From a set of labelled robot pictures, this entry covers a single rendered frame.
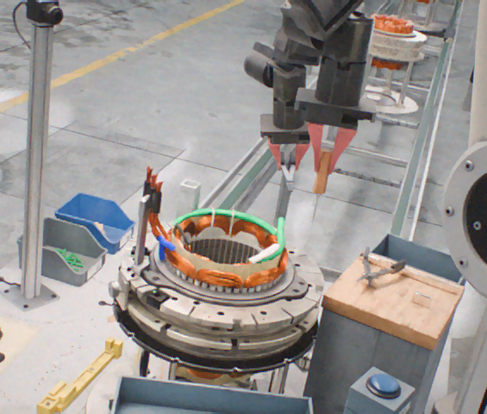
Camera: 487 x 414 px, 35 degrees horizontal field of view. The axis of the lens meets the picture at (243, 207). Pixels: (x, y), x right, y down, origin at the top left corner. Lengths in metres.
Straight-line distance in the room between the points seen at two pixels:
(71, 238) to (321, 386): 0.75
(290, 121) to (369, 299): 0.34
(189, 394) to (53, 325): 0.63
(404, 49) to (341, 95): 2.30
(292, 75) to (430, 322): 0.46
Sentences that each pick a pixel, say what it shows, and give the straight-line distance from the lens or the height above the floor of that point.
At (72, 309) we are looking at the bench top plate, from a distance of 1.66.
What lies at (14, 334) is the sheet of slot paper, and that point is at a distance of 1.58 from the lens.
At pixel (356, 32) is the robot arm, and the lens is 0.96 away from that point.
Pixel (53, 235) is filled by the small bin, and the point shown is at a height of 0.81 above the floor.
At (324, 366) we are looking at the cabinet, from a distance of 1.33.
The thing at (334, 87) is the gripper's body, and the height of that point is 1.44.
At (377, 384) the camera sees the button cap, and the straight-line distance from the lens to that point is 1.13.
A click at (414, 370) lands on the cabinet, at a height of 0.99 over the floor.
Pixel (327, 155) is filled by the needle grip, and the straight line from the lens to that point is 1.02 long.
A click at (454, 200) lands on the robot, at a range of 0.75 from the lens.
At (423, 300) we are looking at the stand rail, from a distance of 1.30.
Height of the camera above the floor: 1.69
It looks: 24 degrees down
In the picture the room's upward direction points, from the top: 10 degrees clockwise
